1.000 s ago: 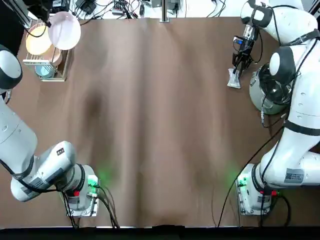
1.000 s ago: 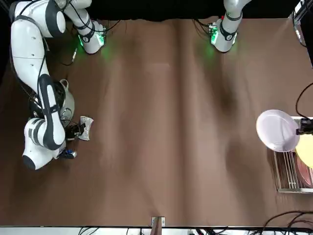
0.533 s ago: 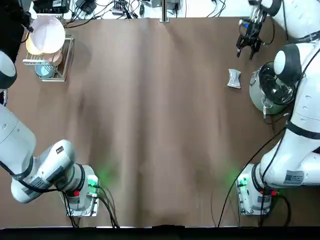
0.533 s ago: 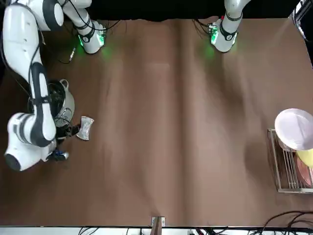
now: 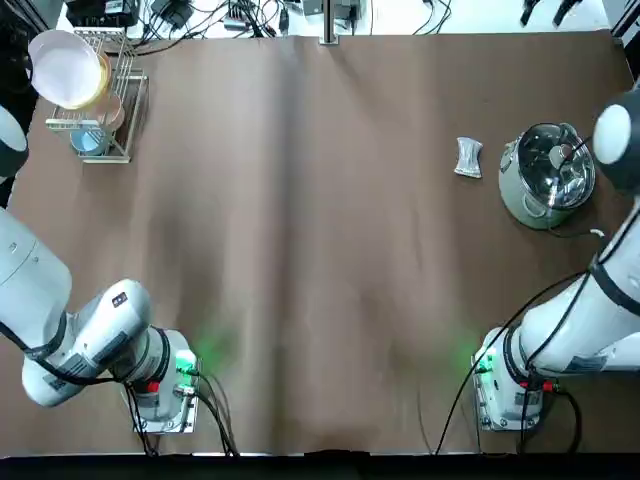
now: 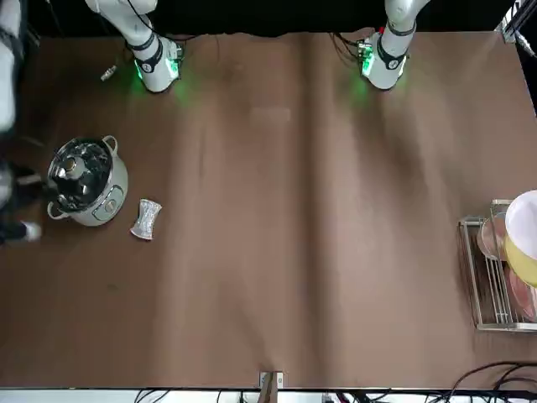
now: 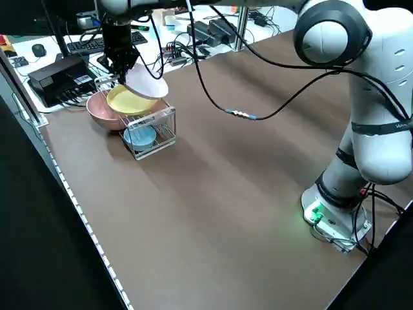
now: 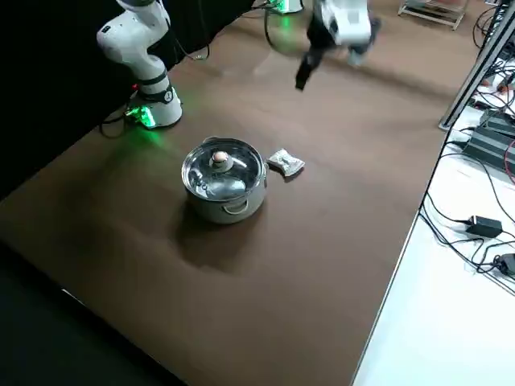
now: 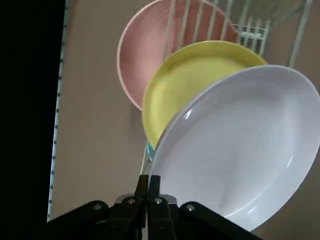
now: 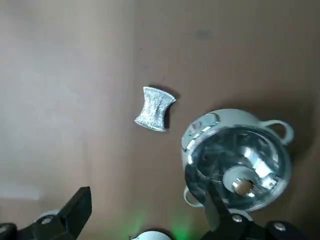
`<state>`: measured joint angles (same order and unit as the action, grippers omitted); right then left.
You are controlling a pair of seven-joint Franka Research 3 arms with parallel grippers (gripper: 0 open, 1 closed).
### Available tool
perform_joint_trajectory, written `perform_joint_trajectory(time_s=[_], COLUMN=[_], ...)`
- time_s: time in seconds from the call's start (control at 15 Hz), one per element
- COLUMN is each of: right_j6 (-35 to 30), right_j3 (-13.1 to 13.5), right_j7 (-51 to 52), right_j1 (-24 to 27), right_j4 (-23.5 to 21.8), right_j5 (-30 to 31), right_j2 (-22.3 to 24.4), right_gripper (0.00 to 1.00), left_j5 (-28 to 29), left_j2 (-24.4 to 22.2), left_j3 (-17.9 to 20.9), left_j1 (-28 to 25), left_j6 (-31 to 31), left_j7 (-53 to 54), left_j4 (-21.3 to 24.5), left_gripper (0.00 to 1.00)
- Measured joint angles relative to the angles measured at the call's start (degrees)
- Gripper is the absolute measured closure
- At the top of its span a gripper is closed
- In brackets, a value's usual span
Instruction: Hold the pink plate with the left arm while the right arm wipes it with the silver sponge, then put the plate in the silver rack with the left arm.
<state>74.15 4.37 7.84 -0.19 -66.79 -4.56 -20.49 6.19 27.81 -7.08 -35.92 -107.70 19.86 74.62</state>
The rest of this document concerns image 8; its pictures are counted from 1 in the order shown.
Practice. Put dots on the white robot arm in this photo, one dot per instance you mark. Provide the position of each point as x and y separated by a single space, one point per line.
287 5
149 52

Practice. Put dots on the glass pot lid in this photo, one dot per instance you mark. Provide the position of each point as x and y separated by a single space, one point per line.
237 177

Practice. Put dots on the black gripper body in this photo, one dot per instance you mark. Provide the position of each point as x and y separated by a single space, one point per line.
320 32

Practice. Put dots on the aluminium post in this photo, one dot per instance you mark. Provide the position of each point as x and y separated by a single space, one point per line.
475 68

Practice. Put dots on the steel pot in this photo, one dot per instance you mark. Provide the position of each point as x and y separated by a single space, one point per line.
225 209

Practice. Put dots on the black power adapter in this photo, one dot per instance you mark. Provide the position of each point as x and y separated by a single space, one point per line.
484 225
507 263

